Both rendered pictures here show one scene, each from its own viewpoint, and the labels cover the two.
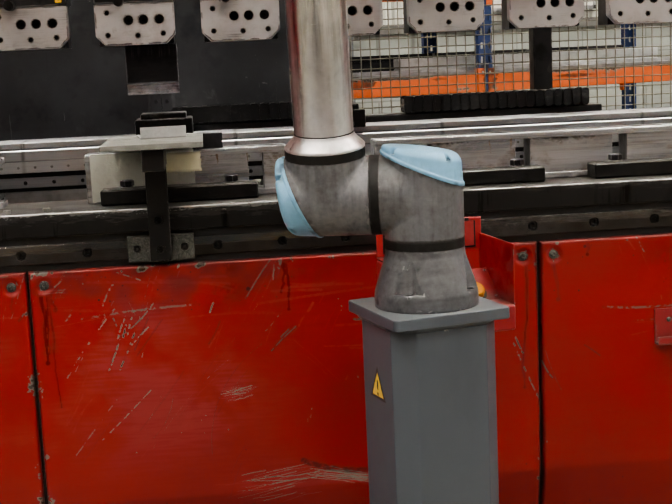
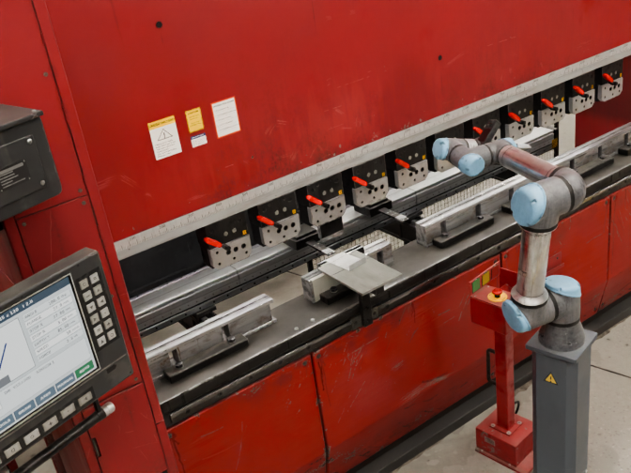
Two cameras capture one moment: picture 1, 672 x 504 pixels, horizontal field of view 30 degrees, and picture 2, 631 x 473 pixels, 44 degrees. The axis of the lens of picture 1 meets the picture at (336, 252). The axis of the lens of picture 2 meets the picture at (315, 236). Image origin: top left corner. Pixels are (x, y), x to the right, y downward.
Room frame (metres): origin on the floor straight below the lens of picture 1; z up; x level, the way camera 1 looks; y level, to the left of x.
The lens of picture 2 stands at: (0.22, 1.50, 2.36)
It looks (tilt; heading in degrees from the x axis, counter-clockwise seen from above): 27 degrees down; 334
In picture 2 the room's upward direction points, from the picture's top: 9 degrees counter-clockwise
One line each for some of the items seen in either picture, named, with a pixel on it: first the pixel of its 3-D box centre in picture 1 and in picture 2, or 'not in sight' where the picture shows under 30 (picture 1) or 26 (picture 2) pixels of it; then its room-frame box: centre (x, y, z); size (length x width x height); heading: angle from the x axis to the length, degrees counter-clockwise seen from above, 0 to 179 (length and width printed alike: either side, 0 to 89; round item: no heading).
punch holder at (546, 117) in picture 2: not in sight; (546, 103); (2.58, -0.83, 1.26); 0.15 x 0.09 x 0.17; 96
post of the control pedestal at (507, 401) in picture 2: not in sight; (504, 373); (2.15, -0.19, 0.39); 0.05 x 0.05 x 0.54; 14
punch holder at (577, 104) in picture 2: not in sight; (576, 91); (2.60, -1.03, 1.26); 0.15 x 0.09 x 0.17; 96
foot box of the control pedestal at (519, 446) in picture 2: not in sight; (512, 439); (2.12, -0.19, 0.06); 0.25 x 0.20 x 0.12; 14
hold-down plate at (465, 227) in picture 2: (467, 176); (463, 230); (2.47, -0.27, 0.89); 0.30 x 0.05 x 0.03; 96
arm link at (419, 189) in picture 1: (417, 190); (560, 297); (1.80, -0.12, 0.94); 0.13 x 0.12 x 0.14; 84
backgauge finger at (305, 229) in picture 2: (163, 125); (312, 241); (2.63, 0.35, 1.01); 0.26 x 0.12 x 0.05; 6
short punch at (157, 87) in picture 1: (152, 69); (330, 227); (2.47, 0.34, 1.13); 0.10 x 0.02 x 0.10; 96
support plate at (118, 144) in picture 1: (153, 142); (359, 271); (2.32, 0.33, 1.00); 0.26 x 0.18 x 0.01; 6
